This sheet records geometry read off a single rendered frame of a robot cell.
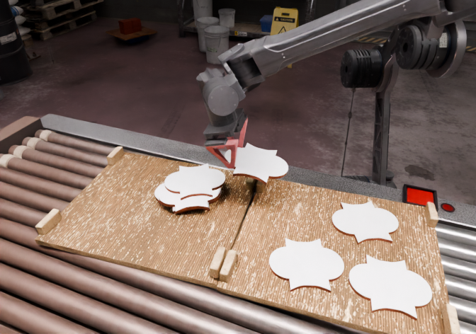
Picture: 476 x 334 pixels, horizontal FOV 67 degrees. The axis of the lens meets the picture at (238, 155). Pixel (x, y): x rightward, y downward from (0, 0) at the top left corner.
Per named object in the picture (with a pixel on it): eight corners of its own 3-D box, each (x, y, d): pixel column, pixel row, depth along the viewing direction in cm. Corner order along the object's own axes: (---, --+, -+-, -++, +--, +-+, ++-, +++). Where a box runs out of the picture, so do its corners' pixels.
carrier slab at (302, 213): (261, 180, 96) (262, 176, 95) (429, 212, 86) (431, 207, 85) (217, 291, 68) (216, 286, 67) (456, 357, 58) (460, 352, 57)
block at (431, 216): (423, 209, 84) (427, 200, 83) (432, 211, 84) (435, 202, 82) (426, 227, 80) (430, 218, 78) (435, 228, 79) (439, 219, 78)
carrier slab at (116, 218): (122, 155, 106) (120, 151, 105) (258, 179, 96) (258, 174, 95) (36, 244, 78) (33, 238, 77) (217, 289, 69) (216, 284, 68)
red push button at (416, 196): (406, 191, 93) (407, 187, 92) (431, 196, 91) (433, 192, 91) (405, 206, 89) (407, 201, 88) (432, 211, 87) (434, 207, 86)
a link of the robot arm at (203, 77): (219, 61, 74) (193, 70, 73) (227, 70, 68) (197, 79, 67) (228, 92, 77) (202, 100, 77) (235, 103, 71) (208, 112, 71)
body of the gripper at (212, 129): (205, 141, 75) (194, 110, 71) (219, 118, 83) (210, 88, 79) (234, 139, 73) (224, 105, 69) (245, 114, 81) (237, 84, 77)
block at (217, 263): (218, 253, 74) (218, 244, 72) (227, 255, 73) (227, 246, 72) (208, 277, 69) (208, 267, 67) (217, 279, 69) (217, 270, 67)
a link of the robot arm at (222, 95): (259, 77, 76) (240, 42, 72) (278, 94, 67) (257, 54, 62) (211, 107, 77) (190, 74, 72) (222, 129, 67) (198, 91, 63)
